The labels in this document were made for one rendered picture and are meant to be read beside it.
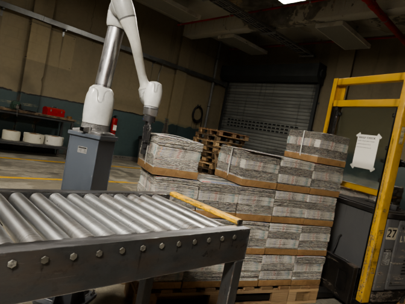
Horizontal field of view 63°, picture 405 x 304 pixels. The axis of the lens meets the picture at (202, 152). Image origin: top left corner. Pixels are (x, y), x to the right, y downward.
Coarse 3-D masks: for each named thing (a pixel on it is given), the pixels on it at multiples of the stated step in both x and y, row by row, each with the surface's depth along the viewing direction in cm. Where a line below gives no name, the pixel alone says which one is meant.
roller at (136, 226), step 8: (88, 200) 127; (96, 200) 124; (104, 208) 118; (112, 208) 117; (112, 216) 113; (120, 216) 111; (128, 216) 111; (128, 224) 106; (136, 224) 104; (136, 232) 102; (144, 232) 100
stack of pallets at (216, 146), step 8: (200, 128) 893; (208, 128) 872; (200, 136) 897; (208, 136) 864; (216, 136) 843; (224, 136) 855; (232, 136) 878; (248, 136) 921; (208, 144) 868; (216, 144) 842; (232, 144) 893; (240, 144) 924; (208, 152) 858; (200, 160) 870; (208, 160) 876; (200, 168) 868; (208, 168) 850
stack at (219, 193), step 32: (192, 192) 202; (224, 192) 212; (256, 192) 222; (288, 192) 233; (224, 224) 214; (256, 224) 224; (288, 224) 236; (256, 256) 228; (288, 256) 240; (128, 288) 209; (192, 288) 211; (256, 288) 234; (288, 288) 243
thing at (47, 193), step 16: (0, 192) 111; (32, 192) 118; (48, 192) 121; (64, 192) 126; (80, 192) 130; (96, 192) 135; (112, 192) 141; (128, 192) 147; (144, 192) 153; (160, 192) 160
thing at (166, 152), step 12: (156, 144) 193; (168, 144) 192; (180, 144) 194; (192, 144) 198; (156, 156) 190; (168, 156) 193; (180, 156) 196; (192, 156) 199; (168, 168) 194; (180, 168) 197; (192, 168) 200
